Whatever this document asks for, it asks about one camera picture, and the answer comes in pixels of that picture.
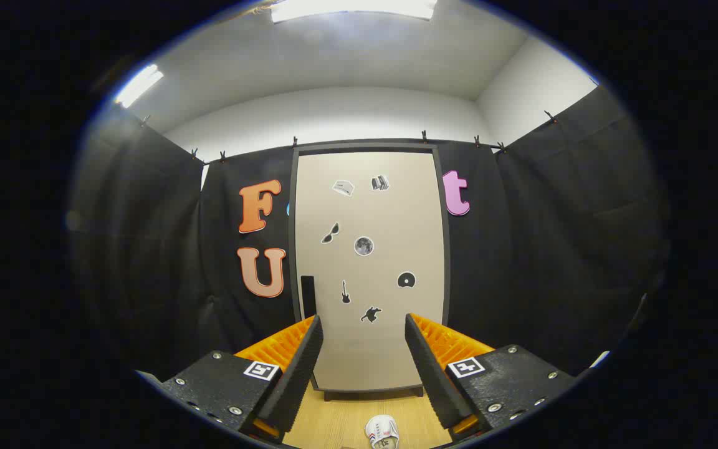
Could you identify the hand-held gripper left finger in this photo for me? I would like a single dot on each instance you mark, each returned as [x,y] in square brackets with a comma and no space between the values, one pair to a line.
[300,374]

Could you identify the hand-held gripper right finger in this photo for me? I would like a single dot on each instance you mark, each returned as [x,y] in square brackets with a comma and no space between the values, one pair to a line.
[430,374]

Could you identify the dark grey shoe cabinet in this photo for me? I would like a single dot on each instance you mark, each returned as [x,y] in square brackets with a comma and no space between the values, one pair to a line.
[371,395]

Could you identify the white canvas shoe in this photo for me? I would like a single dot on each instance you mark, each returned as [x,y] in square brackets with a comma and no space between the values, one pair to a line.
[382,431]

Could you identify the beige shoe cabinet door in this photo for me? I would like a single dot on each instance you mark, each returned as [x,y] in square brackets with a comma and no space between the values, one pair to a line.
[384,212]

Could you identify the black backdrop cloth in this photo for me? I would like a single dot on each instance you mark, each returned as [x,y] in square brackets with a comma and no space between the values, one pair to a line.
[521,249]

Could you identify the narrow ceiling light panel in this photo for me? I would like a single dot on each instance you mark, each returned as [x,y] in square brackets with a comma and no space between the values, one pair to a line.
[139,85]

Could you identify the large ceiling light panel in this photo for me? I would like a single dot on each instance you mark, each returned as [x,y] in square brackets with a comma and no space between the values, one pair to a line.
[353,9]

